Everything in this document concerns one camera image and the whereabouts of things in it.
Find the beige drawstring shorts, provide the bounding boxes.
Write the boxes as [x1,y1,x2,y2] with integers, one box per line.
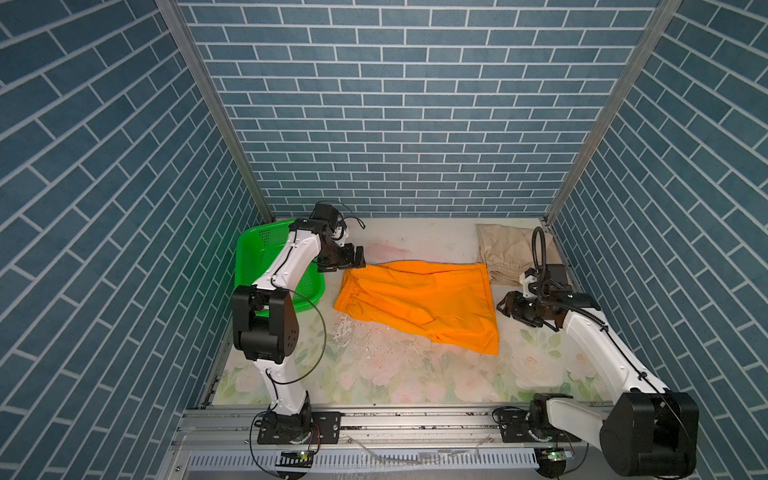
[476,224,534,287]

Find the green plastic basket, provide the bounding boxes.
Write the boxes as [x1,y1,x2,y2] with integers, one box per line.
[233,219,325,303]

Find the orange shorts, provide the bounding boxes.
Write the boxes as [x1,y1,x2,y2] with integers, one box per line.
[334,260,499,356]

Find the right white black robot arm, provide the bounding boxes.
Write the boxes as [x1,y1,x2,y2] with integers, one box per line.
[497,291,699,479]

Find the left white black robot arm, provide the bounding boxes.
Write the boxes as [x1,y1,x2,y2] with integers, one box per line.
[231,209,365,420]

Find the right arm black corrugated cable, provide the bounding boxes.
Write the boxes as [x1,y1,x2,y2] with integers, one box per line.
[530,226,548,295]

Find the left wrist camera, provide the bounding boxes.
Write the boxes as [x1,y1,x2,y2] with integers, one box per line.
[308,202,347,241]

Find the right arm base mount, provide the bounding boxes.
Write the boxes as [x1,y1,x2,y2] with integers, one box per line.
[491,406,581,445]

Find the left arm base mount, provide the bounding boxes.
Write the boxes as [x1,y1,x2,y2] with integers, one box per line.
[256,411,342,445]

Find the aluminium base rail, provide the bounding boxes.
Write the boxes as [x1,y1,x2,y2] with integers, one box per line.
[157,404,542,479]

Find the left aluminium corner post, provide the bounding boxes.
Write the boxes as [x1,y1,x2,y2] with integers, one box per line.
[156,0,275,223]

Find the aluminium corner post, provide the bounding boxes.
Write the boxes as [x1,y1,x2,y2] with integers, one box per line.
[544,0,685,226]
[156,0,275,223]

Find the right aluminium corner post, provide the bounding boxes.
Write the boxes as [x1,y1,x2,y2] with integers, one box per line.
[544,0,685,226]

